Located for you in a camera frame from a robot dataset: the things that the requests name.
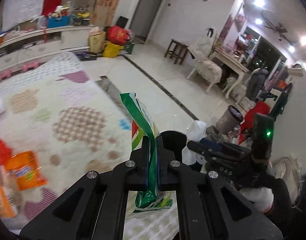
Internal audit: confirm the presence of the blue storage basket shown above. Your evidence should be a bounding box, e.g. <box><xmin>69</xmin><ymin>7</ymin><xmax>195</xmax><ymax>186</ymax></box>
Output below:
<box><xmin>47</xmin><ymin>16</ymin><xmax>70</xmax><ymax>29</ymax></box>

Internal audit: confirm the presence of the white upholstered chair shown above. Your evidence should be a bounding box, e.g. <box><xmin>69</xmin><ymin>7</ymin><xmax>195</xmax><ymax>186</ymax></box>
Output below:
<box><xmin>187</xmin><ymin>27</ymin><xmax>222</xmax><ymax>94</ymax></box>

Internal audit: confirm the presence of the orange Crestor medicine box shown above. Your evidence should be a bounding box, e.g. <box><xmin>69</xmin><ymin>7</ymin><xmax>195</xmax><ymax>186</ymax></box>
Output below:
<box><xmin>0</xmin><ymin>167</ymin><xmax>19</xmax><ymax>219</ymax></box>

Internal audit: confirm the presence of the white dining table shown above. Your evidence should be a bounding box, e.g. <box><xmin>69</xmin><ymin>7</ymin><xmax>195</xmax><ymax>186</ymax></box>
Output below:
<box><xmin>209</xmin><ymin>48</ymin><xmax>248</xmax><ymax>99</ymax></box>

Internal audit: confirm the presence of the white TV cabinet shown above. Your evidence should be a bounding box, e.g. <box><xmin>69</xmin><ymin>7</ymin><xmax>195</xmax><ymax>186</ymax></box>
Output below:
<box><xmin>0</xmin><ymin>25</ymin><xmax>92</xmax><ymax>72</ymax></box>

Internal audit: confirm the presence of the grey floor waste bin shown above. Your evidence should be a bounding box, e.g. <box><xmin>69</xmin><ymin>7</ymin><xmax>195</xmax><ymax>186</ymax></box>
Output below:
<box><xmin>216</xmin><ymin>105</ymin><xmax>244</xmax><ymax>134</ymax></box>

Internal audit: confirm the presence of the red plastic wrapper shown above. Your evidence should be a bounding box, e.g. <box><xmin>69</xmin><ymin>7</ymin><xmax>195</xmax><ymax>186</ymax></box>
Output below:
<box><xmin>0</xmin><ymin>139</ymin><xmax>12</xmax><ymax>166</ymax></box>

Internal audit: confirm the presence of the cardboard gift box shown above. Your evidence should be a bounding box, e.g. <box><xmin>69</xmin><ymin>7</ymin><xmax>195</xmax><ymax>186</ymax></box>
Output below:
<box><xmin>88</xmin><ymin>31</ymin><xmax>106</xmax><ymax>53</ymax></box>

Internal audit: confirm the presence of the white quilted TV cover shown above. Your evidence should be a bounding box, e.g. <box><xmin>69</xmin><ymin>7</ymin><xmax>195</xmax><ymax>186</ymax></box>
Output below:
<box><xmin>2</xmin><ymin>0</ymin><xmax>44</xmax><ymax>31</ymax></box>

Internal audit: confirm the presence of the black trash bin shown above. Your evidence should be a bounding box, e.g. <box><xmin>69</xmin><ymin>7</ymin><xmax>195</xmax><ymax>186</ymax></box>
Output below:
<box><xmin>158</xmin><ymin>131</ymin><xmax>205</xmax><ymax>173</ymax></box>

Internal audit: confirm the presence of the red gift bag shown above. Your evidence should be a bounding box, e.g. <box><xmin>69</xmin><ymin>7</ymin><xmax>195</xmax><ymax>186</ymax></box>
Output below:
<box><xmin>107</xmin><ymin>25</ymin><xmax>131</xmax><ymax>46</ymax></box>

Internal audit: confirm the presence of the orange candy wrapper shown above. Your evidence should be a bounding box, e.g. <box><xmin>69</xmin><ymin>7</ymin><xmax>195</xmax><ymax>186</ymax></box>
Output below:
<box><xmin>4</xmin><ymin>151</ymin><xmax>47</xmax><ymax>191</ymax></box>

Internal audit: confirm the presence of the brown wooden stool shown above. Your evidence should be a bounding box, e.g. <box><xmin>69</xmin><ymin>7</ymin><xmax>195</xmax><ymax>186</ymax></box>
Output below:
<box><xmin>164</xmin><ymin>38</ymin><xmax>188</xmax><ymax>65</ymax></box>

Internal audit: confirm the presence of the patchwork quilted table cover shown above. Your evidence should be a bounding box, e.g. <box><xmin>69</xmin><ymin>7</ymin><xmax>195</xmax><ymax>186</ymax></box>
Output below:
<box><xmin>0</xmin><ymin>53</ymin><xmax>131</xmax><ymax>232</ymax></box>

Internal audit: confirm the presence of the yellow bag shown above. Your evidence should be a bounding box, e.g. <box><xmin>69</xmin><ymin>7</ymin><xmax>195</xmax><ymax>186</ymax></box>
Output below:
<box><xmin>102</xmin><ymin>41</ymin><xmax>124</xmax><ymax>58</ymax></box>

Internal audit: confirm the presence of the green plastic snack bag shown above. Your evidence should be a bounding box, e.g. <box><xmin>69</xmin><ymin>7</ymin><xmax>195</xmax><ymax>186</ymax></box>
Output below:
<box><xmin>120</xmin><ymin>93</ymin><xmax>173</xmax><ymax>212</ymax></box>

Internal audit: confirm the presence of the right gloved hand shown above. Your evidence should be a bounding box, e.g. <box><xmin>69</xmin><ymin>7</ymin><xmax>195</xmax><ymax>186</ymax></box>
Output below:
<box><xmin>239</xmin><ymin>164</ymin><xmax>275</xmax><ymax>214</ymax></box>

